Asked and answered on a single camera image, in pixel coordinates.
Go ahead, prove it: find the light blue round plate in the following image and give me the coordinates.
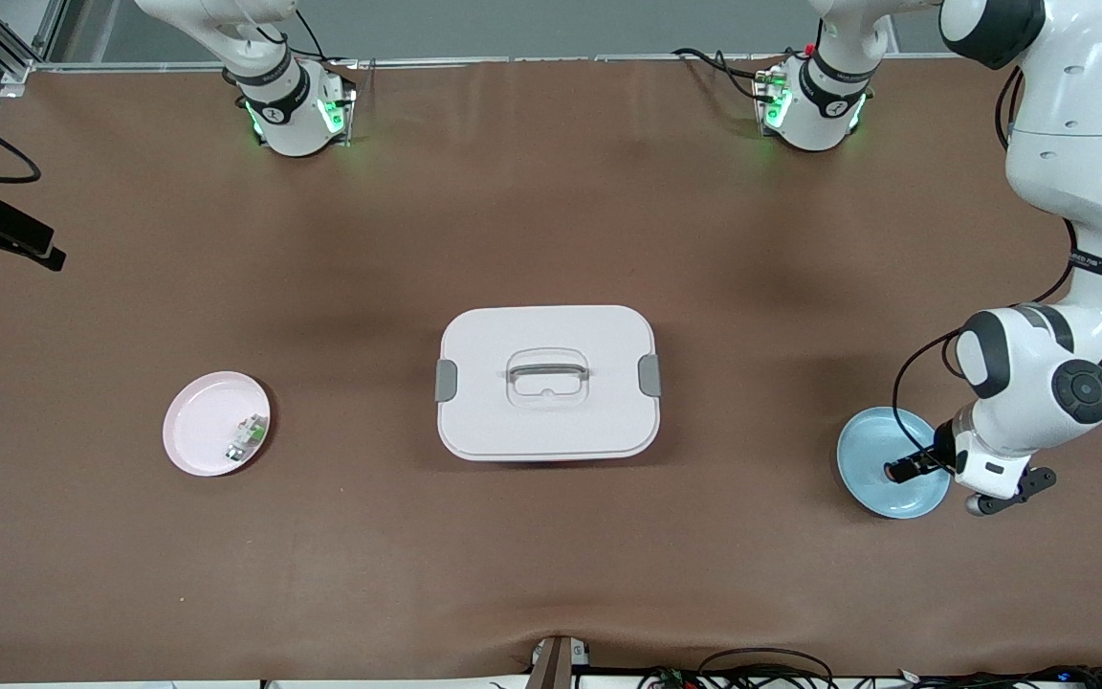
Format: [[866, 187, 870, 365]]
[[836, 406, 951, 521]]

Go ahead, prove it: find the pink round plate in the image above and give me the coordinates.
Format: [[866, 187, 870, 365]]
[[163, 371, 272, 478]]

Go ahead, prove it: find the white lidded storage box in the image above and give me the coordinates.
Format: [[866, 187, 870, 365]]
[[436, 305, 663, 463]]

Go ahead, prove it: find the table edge clamp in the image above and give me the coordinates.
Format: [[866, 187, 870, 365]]
[[524, 634, 592, 689]]

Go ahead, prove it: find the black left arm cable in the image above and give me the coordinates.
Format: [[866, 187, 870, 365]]
[[892, 67, 1102, 472]]

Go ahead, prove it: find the black looped cable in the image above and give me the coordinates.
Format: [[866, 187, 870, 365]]
[[694, 647, 835, 689]]

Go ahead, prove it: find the green push-button switch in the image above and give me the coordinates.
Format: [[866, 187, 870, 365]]
[[225, 414, 267, 464]]

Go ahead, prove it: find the black base cable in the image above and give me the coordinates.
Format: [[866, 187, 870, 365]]
[[295, 8, 328, 64], [672, 46, 774, 104]]

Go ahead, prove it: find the grey box lid handle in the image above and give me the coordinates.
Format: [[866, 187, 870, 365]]
[[507, 361, 590, 385]]

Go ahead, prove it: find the metal table edge rail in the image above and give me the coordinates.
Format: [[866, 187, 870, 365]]
[[34, 54, 956, 74]]

